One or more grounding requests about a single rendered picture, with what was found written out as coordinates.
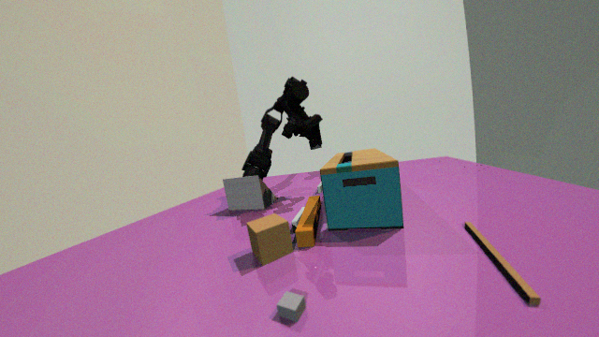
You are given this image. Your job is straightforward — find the brown cube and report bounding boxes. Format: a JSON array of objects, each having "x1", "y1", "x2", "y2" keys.
[{"x1": 247, "y1": 213, "x2": 293, "y2": 266}]

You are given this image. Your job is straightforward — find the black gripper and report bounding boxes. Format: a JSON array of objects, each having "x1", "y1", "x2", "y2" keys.
[{"x1": 287, "y1": 106, "x2": 323, "y2": 145}]

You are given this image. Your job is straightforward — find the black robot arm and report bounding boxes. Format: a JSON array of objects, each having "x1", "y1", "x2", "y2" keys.
[{"x1": 241, "y1": 77, "x2": 309, "y2": 181}]

